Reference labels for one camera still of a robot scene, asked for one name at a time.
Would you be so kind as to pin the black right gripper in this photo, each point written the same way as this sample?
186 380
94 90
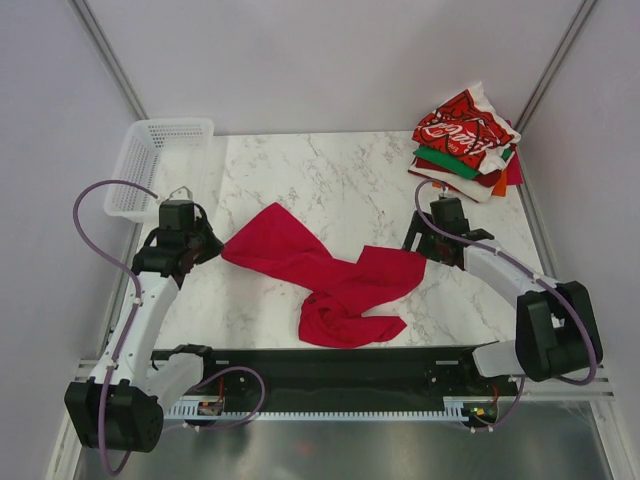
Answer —
417 224

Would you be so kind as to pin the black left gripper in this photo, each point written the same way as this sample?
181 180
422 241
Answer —
215 247

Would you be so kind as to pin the crimson red t shirt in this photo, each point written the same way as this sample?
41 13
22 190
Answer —
278 245

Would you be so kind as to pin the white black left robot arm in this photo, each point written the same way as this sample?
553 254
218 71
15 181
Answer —
122 404

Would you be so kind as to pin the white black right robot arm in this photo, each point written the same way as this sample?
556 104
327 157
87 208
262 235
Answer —
556 335

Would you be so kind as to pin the white folded shirt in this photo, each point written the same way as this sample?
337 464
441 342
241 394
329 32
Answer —
470 188

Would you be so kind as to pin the green folded shirt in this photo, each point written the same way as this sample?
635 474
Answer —
436 160

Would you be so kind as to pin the dark red folded shirt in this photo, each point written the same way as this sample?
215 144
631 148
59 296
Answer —
440 172

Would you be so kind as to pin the orange folded shirt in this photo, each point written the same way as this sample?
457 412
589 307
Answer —
499 189

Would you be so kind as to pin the white plastic basket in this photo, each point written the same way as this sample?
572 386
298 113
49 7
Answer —
163 155

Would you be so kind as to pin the magenta folded shirt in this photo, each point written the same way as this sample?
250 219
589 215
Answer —
514 171

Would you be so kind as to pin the red white printed shirt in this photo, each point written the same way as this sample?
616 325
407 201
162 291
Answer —
468 128

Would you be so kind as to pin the white slotted cable duct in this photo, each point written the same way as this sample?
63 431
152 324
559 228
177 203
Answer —
194 410

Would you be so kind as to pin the left aluminium frame post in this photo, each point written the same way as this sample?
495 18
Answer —
98 38

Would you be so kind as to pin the aluminium frame post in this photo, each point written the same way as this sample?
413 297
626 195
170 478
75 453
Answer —
562 51
98 38

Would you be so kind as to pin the right aluminium frame post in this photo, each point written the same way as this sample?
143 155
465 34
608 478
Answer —
562 51

